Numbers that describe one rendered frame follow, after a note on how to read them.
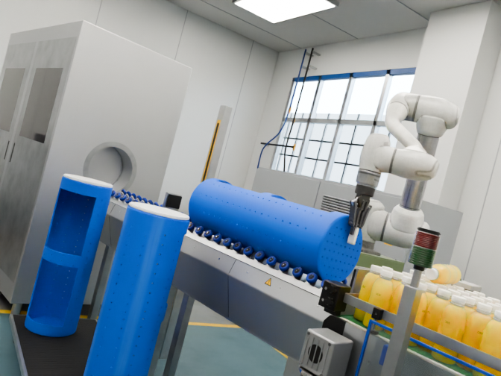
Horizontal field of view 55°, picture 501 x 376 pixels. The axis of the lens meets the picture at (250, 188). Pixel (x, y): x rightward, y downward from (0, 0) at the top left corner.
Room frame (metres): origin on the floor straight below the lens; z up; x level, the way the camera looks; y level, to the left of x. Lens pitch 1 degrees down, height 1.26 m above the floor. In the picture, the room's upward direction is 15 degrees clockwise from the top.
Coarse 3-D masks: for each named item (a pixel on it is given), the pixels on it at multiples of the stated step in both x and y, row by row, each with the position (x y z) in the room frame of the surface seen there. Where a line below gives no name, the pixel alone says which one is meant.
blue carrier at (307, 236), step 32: (192, 192) 2.43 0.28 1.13; (224, 192) 2.29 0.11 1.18; (256, 192) 2.21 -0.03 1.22; (224, 224) 2.21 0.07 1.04; (256, 224) 2.05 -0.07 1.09; (288, 224) 1.94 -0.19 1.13; (320, 224) 1.84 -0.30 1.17; (288, 256) 1.93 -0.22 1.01; (320, 256) 1.80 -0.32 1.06; (352, 256) 1.95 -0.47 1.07
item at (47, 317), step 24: (72, 192) 2.84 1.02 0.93; (96, 192) 2.65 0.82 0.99; (72, 216) 2.87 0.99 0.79; (96, 216) 2.68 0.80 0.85; (48, 240) 2.75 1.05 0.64; (72, 240) 2.88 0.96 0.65; (96, 240) 2.73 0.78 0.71; (48, 264) 2.81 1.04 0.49; (72, 264) 2.63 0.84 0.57; (48, 288) 2.85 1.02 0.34; (72, 288) 2.66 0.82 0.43; (48, 312) 2.87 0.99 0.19; (72, 312) 2.68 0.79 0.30
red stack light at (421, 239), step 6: (420, 234) 1.26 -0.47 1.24; (426, 234) 1.25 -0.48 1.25; (432, 234) 1.25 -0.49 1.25; (414, 240) 1.28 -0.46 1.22; (420, 240) 1.26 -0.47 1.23; (426, 240) 1.25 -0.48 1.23; (432, 240) 1.25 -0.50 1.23; (438, 240) 1.26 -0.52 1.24; (420, 246) 1.26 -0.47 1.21; (426, 246) 1.25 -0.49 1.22; (432, 246) 1.25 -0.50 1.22
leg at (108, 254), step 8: (112, 248) 3.32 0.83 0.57; (104, 256) 3.32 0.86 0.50; (112, 256) 3.33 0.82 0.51; (104, 264) 3.30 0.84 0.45; (104, 272) 3.31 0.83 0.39; (104, 280) 3.32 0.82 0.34; (96, 288) 3.32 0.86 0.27; (96, 296) 3.30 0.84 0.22; (96, 304) 3.32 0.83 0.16; (96, 312) 3.33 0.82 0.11
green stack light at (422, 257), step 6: (414, 246) 1.27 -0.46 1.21; (414, 252) 1.27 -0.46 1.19; (420, 252) 1.25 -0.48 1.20; (426, 252) 1.25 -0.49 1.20; (432, 252) 1.25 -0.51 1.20; (414, 258) 1.26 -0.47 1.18; (420, 258) 1.25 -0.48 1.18; (426, 258) 1.25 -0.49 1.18; (432, 258) 1.25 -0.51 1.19; (414, 264) 1.26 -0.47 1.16; (420, 264) 1.25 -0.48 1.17; (426, 264) 1.25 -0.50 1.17; (432, 264) 1.26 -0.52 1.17
